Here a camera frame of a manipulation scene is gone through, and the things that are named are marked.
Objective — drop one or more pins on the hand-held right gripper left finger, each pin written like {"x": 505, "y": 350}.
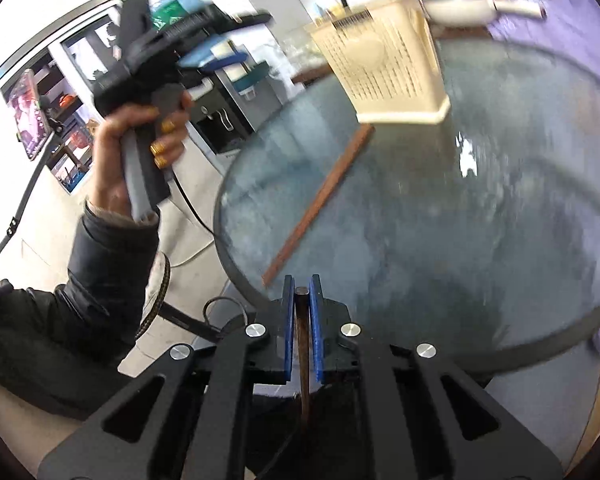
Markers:
{"x": 287, "y": 330}

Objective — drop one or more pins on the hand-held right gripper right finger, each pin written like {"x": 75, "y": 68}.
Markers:
{"x": 317, "y": 330}

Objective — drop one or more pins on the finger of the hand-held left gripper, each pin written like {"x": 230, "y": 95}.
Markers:
{"x": 230, "y": 21}
{"x": 215, "y": 60}

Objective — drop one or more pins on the brown wooden chopstick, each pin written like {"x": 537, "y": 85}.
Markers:
{"x": 302, "y": 340}
{"x": 320, "y": 200}

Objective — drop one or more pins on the yellow plastic utensil basket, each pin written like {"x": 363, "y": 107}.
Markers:
{"x": 380, "y": 70}

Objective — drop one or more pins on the person's left forearm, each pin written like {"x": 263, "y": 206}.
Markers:
{"x": 105, "y": 280}

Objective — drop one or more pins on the person's left hand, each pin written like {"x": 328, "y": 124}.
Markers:
{"x": 110, "y": 170}

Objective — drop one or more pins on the grey water dispenser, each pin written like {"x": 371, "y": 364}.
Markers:
{"x": 220, "y": 110}

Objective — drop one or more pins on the clear plastic bag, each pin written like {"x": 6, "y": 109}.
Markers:
{"x": 290, "y": 50}

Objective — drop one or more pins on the cluttered shelf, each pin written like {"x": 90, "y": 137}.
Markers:
{"x": 72, "y": 160}

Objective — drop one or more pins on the smartphone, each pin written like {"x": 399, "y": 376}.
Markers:
{"x": 27, "y": 115}

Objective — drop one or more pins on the white round stool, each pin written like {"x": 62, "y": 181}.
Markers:
{"x": 152, "y": 290}

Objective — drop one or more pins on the black tripod stand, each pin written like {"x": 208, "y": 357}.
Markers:
{"x": 22, "y": 200}

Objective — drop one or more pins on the purple floral cloth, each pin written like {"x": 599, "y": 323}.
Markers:
{"x": 570, "y": 25}

